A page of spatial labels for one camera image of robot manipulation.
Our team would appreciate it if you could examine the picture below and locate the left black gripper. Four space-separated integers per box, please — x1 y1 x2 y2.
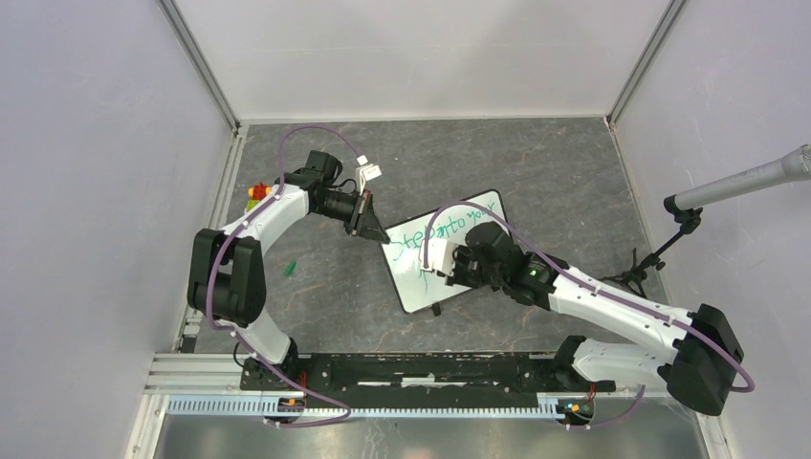
314 188 390 245

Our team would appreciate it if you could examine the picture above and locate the green marker cap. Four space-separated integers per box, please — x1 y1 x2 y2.
284 260 296 276

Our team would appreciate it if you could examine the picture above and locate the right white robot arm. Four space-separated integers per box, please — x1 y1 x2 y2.
425 222 744 416

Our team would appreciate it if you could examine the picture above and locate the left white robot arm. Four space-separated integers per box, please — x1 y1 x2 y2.
187 151 390 390

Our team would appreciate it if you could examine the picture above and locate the black microphone stand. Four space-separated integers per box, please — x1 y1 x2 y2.
601 208 703 298

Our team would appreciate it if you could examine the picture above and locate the grey microphone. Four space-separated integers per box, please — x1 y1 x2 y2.
663 144 810 214

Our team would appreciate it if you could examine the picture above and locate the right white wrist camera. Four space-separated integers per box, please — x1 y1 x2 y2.
418 239 459 276

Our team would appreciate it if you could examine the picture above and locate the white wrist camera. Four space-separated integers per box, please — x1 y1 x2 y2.
354 155 383 193
418 239 459 276

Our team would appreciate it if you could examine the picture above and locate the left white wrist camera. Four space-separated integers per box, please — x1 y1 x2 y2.
354 155 383 193

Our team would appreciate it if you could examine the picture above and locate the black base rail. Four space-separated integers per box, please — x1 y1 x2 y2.
240 352 616 412

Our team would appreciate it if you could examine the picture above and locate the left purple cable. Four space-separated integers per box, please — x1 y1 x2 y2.
204 124 362 428

